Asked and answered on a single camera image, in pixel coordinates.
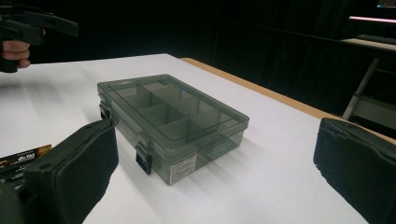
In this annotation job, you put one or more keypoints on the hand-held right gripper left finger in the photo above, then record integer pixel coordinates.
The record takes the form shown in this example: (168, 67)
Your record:
(71, 174)

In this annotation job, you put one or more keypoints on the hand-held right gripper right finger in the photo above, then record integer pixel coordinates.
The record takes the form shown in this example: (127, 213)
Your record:
(361, 168)

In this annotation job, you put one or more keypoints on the black and orange battery pack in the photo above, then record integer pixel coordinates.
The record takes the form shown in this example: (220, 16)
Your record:
(18, 161)

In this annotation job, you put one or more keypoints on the grey transparent compartment storage box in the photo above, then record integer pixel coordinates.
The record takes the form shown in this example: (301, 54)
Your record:
(174, 105)

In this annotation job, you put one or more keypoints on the black keyboard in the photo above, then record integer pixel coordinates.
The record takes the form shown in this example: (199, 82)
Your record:
(378, 39)

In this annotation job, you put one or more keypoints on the white table cover sheet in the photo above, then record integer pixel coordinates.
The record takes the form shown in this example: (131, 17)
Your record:
(218, 202)

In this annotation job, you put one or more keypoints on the white metal desk frame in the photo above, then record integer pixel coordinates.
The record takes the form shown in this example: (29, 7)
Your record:
(361, 90)

